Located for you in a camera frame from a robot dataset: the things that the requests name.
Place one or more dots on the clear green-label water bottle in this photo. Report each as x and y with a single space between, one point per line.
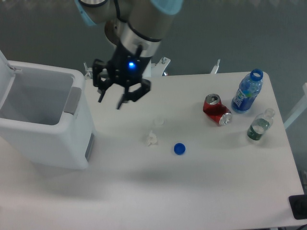
261 124

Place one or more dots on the crushed red soda can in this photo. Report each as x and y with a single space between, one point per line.
216 111

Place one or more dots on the blue bottle cap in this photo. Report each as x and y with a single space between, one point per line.
179 149

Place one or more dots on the clear transparent bottle cap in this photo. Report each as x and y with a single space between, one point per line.
159 121

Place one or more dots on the blue plastic drink bottle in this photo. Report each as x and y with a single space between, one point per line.
248 90

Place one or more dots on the white push-button trash can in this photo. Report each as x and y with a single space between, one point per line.
44 114

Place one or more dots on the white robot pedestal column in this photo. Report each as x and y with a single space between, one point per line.
113 29

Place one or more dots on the white frame leg right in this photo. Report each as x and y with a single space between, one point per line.
298 109

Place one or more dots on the crumpled white paper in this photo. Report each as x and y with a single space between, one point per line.
151 139

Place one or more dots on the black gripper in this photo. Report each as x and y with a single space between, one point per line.
125 68

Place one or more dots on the black device at edge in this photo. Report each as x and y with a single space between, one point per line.
298 205

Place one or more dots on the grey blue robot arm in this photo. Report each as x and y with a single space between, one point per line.
142 26

